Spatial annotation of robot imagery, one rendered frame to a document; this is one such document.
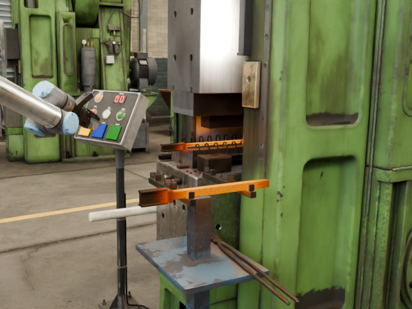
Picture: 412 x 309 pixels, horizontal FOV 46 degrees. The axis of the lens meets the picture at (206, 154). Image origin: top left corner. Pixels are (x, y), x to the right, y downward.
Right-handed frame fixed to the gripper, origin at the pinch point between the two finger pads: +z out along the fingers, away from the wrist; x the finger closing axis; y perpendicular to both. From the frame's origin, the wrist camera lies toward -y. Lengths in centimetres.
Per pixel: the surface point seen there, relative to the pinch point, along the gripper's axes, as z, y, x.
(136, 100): 10.6, -17.3, 6.4
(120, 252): 54, 53, -8
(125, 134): 11.5, 0.6, 7.1
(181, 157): 10.9, 8.0, 44.1
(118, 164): 29.1, 11.6, -8.1
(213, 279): -20, 53, 95
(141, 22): 499, -419, -566
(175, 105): 2.1, -12.6, 38.3
